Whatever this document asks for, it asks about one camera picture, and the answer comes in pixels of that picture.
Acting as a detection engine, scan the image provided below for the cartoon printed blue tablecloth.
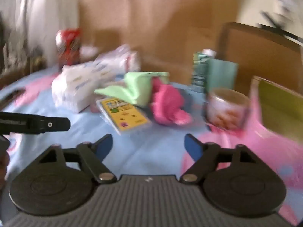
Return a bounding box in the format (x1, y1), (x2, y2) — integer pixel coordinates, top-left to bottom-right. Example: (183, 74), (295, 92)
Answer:
(0, 66), (303, 227)

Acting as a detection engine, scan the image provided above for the light green cloth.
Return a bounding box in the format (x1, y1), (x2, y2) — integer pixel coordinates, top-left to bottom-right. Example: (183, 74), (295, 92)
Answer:
(94, 72), (169, 106)

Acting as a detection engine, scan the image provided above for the red snack box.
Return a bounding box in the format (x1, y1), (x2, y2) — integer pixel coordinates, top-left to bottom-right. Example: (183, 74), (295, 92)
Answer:
(56, 28), (82, 67)

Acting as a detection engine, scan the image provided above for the large white tissue pack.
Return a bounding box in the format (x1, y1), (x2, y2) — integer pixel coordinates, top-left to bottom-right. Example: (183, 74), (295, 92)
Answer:
(52, 60), (119, 113)

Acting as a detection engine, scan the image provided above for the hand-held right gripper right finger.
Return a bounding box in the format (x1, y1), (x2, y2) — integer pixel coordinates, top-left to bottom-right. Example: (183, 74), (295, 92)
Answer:
(180, 134), (263, 184)

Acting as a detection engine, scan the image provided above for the pink biscuit tin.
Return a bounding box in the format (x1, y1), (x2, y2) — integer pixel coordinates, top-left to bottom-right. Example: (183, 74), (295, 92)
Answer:
(248, 76), (303, 142)

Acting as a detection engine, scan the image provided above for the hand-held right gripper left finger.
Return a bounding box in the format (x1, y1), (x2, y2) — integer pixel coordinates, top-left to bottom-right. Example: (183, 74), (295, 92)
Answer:
(35, 134), (117, 184)

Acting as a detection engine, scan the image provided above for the green drink carton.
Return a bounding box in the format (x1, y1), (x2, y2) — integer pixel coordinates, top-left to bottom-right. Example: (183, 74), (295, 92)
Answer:
(191, 49), (215, 93)

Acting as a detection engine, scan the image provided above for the small tissue pack in bag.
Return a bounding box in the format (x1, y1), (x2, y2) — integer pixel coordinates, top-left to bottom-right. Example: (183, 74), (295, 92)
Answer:
(95, 44), (141, 72)

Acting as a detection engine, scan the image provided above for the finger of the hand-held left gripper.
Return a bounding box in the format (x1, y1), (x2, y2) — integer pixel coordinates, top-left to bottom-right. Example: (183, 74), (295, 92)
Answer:
(0, 112), (71, 136)

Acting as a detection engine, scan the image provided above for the frosted green cup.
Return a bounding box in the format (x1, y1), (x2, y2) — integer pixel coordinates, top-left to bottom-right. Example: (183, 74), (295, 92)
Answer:
(206, 59), (238, 95)

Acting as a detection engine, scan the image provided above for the pink cloth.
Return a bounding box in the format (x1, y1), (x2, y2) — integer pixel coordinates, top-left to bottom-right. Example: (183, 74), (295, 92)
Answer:
(149, 77), (192, 126)

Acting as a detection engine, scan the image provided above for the wood pattern board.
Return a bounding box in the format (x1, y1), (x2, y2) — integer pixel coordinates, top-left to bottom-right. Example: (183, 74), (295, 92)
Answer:
(78, 0), (242, 86)

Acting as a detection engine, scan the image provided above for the yellow card packet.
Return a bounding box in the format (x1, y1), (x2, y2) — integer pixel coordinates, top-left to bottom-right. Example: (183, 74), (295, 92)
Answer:
(96, 97), (152, 135)

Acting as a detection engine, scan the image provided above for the round food can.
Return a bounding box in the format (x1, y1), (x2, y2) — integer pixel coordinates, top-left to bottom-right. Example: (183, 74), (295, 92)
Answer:
(205, 87), (251, 130)

